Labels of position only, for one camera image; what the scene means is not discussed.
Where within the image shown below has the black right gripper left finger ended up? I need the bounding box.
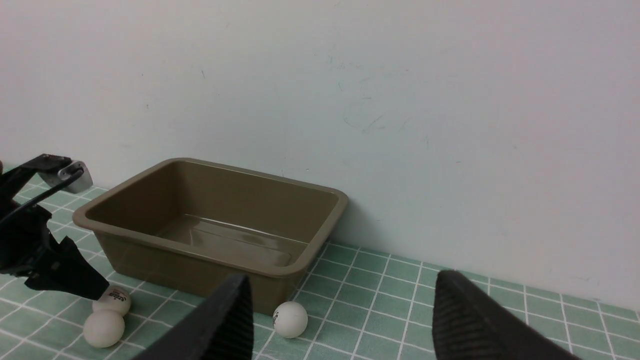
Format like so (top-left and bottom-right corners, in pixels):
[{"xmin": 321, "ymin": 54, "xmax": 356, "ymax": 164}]
[{"xmin": 135, "ymin": 274, "xmax": 254, "ymax": 360}]

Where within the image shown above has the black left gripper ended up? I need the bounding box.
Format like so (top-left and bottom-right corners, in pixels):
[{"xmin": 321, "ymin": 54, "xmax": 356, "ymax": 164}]
[{"xmin": 0, "ymin": 202, "xmax": 110, "ymax": 301}]

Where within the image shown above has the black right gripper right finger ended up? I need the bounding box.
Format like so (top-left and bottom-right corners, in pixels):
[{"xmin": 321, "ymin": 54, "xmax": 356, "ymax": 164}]
[{"xmin": 431, "ymin": 269, "xmax": 578, "ymax": 360}]

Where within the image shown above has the white ball with logo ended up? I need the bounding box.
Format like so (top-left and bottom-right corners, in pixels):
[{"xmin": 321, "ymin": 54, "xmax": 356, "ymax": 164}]
[{"xmin": 92, "ymin": 285, "xmax": 132, "ymax": 317}]

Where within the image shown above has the plain white ball front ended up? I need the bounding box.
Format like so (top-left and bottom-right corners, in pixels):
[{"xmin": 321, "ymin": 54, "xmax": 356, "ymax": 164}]
[{"xmin": 82, "ymin": 309, "xmax": 126, "ymax": 349}]

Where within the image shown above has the olive plastic bin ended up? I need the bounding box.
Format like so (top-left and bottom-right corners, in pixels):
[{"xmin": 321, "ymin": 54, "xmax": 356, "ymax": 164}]
[{"xmin": 73, "ymin": 157, "xmax": 349, "ymax": 315}]

